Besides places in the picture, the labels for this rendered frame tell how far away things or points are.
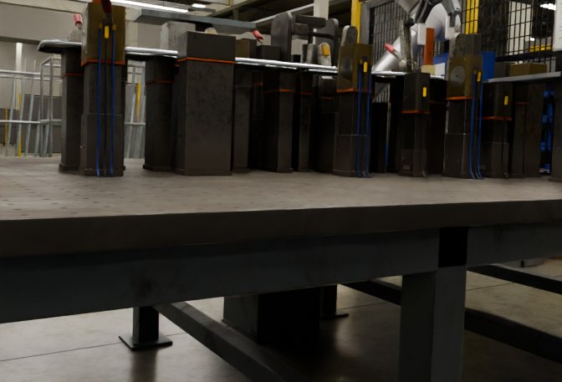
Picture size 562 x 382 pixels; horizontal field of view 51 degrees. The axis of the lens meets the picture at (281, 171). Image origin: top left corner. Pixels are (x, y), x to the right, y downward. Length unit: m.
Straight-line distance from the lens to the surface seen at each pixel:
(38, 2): 13.19
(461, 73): 1.77
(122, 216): 0.68
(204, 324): 1.85
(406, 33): 2.14
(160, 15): 1.89
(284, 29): 1.91
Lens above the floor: 0.79
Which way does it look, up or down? 3 degrees down
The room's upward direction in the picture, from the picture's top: 2 degrees clockwise
